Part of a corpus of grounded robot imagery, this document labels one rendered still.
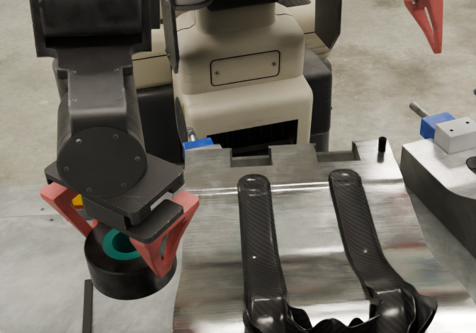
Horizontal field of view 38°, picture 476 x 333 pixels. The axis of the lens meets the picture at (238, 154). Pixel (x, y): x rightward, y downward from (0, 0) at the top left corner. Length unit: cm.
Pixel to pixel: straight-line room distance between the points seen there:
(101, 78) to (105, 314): 41
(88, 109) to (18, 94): 261
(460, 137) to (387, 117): 174
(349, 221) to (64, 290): 34
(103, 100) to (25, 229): 54
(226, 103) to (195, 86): 6
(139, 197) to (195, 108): 63
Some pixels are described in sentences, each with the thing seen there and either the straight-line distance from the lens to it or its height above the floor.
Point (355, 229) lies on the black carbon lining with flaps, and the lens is 79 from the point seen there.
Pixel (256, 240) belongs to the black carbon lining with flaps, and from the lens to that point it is 77.
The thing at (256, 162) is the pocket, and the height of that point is 87.
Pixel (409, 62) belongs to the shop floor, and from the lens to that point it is 310.
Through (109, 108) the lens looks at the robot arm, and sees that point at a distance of 44.
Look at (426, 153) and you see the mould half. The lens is 96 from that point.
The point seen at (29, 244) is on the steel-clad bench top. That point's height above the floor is 80.
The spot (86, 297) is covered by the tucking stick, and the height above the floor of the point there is 80.
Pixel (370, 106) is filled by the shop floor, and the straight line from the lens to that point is 276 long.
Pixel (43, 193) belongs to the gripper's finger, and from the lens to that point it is 62.
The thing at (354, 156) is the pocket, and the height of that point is 87.
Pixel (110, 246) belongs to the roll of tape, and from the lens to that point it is 64.
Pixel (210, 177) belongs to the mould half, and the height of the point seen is 89.
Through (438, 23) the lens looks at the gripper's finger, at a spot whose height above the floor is 103.
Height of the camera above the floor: 139
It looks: 34 degrees down
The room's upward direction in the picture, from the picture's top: 3 degrees counter-clockwise
